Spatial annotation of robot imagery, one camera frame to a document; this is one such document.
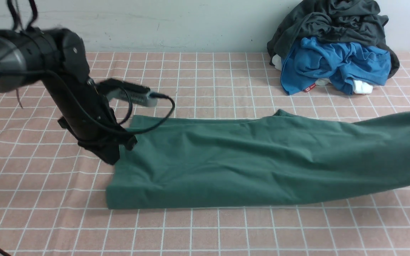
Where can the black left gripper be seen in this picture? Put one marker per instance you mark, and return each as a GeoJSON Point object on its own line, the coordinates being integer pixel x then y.
{"type": "Point", "coordinates": [102, 143]}

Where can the green long-sleeved shirt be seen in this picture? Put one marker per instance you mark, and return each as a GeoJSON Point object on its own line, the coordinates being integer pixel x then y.
{"type": "Point", "coordinates": [276, 160]}

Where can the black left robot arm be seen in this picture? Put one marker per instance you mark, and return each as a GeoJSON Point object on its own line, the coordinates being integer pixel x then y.
{"type": "Point", "coordinates": [57, 58]}

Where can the blue crumpled shirt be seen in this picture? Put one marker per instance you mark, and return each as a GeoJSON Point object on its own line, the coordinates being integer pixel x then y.
{"type": "Point", "coordinates": [343, 63]}

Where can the pink checkered tablecloth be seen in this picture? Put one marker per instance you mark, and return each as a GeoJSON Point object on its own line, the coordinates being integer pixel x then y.
{"type": "Point", "coordinates": [52, 193]}

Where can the dark grey crumpled garment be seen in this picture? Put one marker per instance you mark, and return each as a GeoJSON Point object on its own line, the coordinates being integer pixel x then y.
{"type": "Point", "coordinates": [333, 21]}

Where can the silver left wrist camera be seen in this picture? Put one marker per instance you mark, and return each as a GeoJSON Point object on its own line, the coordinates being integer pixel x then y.
{"type": "Point", "coordinates": [127, 91]}

